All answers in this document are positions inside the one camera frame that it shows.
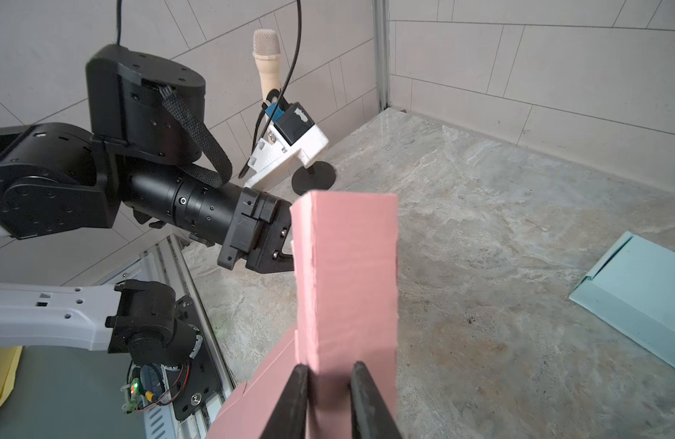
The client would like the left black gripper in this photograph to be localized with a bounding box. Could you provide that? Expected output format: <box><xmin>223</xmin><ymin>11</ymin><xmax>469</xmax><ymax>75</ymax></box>
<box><xmin>217</xmin><ymin>188</ymin><xmax>294</xmax><ymax>274</ymax></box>

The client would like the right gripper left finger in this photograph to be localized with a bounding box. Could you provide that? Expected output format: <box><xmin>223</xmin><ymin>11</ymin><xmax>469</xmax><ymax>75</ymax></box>
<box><xmin>260</xmin><ymin>364</ymin><xmax>310</xmax><ymax>439</ymax></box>

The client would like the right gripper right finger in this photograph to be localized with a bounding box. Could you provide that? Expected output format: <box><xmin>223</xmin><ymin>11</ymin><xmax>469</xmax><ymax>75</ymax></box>
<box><xmin>350</xmin><ymin>361</ymin><xmax>403</xmax><ymax>439</ymax></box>

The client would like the pink paper box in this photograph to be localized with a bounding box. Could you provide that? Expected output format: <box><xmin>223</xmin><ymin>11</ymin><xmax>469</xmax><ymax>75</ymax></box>
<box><xmin>209</xmin><ymin>191</ymin><xmax>399</xmax><ymax>438</ymax></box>

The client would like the light blue paper box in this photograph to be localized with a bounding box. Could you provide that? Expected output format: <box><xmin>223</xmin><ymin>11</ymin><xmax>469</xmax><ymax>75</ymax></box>
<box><xmin>569</xmin><ymin>232</ymin><xmax>675</xmax><ymax>369</ymax></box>

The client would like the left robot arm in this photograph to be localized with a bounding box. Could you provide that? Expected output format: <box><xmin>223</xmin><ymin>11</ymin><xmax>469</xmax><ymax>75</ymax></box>
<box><xmin>0</xmin><ymin>44</ymin><xmax>294</xmax><ymax>367</ymax></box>

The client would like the black round microphone stand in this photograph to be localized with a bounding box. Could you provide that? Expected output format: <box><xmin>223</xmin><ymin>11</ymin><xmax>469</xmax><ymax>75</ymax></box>
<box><xmin>265</xmin><ymin>90</ymin><xmax>337</xmax><ymax>196</ymax></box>

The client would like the left green circuit board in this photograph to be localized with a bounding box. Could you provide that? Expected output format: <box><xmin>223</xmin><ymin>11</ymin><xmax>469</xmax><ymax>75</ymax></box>
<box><xmin>120</xmin><ymin>360</ymin><xmax>166</xmax><ymax>414</ymax></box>

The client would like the beige wooden microphone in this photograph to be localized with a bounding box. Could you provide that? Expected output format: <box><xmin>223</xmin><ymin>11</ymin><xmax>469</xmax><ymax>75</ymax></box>
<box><xmin>253</xmin><ymin>29</ymin><xmax>283</xmax><ymax>101</ymax></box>

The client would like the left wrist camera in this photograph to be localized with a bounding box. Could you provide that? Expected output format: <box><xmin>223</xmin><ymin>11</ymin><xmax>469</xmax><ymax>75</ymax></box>
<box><xmin>244</xmin><ymin>102</ymin><xmax>329</xmax><ymax>191</ymax></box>

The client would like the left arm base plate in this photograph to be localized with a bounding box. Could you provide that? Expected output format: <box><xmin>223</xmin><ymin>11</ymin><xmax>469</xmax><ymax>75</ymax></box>
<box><xmin>172</xmin><ymin>296</ymin><xmax>222</xmax><ymax>422</ymax></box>

